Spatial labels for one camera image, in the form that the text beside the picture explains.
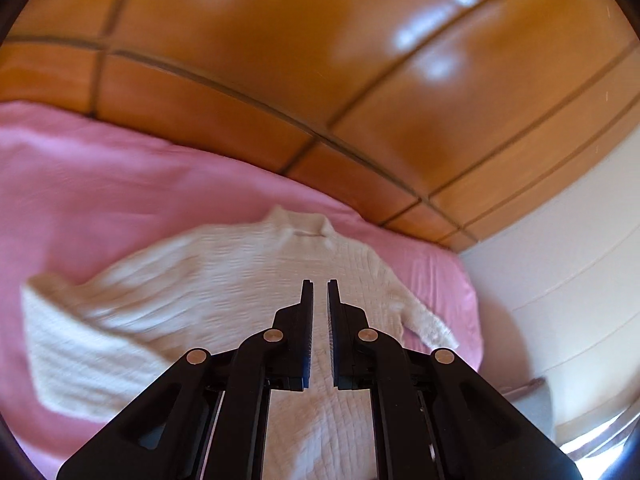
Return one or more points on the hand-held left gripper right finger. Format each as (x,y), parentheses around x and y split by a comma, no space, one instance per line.
(334,347)

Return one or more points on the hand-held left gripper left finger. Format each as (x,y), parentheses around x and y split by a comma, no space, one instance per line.
(303,345)

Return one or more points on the white knit sweater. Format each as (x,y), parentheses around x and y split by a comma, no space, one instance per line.
(225,285)

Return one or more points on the pink bed blanket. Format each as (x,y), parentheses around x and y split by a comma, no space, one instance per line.
(100,185)

